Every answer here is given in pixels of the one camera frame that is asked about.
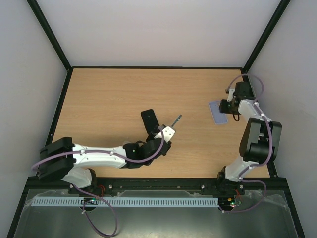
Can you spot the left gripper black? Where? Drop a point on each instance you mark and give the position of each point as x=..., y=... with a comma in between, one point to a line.
x=169, y=144

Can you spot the black phone case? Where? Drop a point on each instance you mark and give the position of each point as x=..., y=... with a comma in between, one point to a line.
x=150, y=121

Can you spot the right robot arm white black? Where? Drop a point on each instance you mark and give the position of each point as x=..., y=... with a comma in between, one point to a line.
x=260, y=140

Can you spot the light blue slotted cable duct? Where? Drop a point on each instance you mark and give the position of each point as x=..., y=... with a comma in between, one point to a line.
x=124, y=202

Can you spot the black frame post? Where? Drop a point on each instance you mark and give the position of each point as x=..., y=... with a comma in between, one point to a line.
x=279, y=11
x=34, y=6

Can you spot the green phone black screen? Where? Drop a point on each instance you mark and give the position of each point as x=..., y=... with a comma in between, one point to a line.
x=176, y=121

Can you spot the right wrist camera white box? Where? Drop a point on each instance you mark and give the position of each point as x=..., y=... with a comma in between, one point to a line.
x=230, y=93

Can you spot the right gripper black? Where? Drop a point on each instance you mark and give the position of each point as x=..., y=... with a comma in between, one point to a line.
x=223, y=106

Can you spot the black frame post left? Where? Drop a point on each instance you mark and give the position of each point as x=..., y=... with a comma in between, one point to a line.
x=34, y=6

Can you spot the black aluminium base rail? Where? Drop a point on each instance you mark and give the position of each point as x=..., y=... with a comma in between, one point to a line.
x=203, y=186

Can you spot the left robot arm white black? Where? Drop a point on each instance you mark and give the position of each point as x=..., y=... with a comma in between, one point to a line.
x=73, y=163

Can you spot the black frame post right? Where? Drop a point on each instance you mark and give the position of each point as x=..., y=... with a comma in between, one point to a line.
x=279, y=11

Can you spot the lilac phone case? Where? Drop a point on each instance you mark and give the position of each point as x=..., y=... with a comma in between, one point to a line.
x=218, y=117

